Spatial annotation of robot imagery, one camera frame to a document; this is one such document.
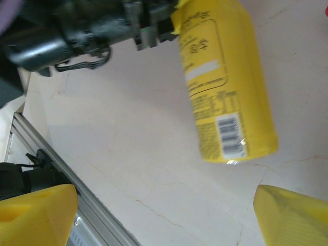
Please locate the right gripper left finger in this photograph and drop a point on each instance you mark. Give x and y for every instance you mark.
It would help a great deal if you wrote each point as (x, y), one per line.
(33, 220)

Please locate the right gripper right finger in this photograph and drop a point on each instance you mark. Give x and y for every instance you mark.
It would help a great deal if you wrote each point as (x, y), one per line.
(297, 223)

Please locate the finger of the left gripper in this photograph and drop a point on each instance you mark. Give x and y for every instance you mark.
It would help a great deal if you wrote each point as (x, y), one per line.
(165, 32)

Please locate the yellow plastic bottle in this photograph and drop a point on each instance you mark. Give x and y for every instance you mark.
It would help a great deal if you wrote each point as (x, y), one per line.
(225, 84)

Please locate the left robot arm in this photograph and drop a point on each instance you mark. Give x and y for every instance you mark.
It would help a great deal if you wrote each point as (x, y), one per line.
(38, 179)

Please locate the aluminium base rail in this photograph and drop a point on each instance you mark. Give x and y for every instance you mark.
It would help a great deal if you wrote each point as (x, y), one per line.
(102, 217)

